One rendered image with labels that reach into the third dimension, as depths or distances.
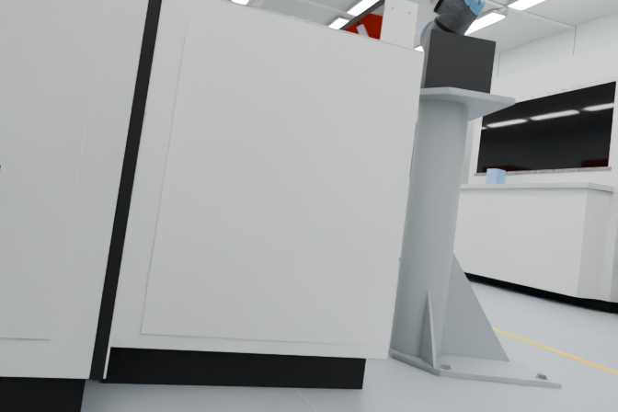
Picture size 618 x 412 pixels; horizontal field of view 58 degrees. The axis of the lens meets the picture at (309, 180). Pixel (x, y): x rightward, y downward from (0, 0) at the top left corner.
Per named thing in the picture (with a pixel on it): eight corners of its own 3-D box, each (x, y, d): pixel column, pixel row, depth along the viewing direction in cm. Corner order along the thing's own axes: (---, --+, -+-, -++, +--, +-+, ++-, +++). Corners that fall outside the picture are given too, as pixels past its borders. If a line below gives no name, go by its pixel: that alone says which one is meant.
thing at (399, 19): (379, 49, 137) (386, -6, 138) (304, 87, 188) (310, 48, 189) (412, 57, 140) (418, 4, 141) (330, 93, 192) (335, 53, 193)
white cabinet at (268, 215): (99, 389, 108) (162, -16, 113) (103, 299, 198) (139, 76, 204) (389, 395, 129) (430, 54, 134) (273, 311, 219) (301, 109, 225)
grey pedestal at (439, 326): (490, 349, 199) (515, 126, 205) (561, 389, 156) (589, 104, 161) (353, 335, 193) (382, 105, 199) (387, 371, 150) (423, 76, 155)
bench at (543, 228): (580, 311, 381) (609, 29, 395) (436, 274, 550) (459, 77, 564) (691, 320, 417) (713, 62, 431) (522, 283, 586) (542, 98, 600)
